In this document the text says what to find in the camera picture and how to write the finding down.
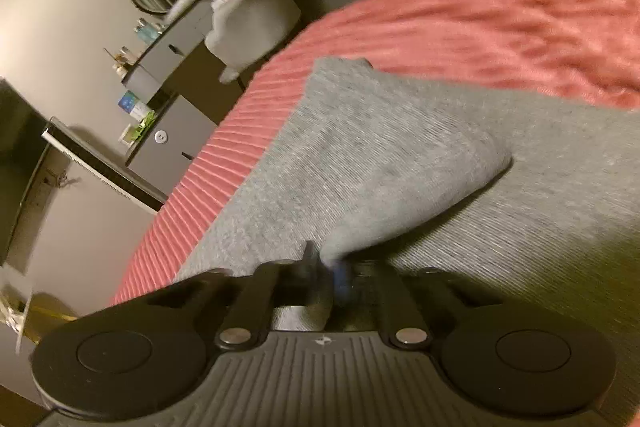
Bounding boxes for black wall television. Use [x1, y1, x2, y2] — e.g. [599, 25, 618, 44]
[0, 79, 48, 262]

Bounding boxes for green small plant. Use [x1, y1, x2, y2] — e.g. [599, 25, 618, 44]
[119, 110, 156, 146]

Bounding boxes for grey sweatpants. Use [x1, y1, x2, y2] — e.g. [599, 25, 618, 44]
[179, 58, 639, 425]

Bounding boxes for grey wall shelf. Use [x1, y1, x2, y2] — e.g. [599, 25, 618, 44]
[42, 117, 167, 215]

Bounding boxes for white plastic bag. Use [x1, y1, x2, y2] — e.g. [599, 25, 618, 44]
[0, 283, 29, 355]

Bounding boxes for grey drawer cabinet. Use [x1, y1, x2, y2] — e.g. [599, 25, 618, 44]
[125, 95, 216, 196]

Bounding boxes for blue white box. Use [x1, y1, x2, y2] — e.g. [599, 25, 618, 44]
[118, 91, 151, 121]

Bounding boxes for pink ribbed bed blanket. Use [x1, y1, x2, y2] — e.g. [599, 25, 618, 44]
[114, 0, 639, 303]

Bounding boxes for grey dressing table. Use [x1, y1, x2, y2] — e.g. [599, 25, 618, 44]
[122, 0, 242, 122]

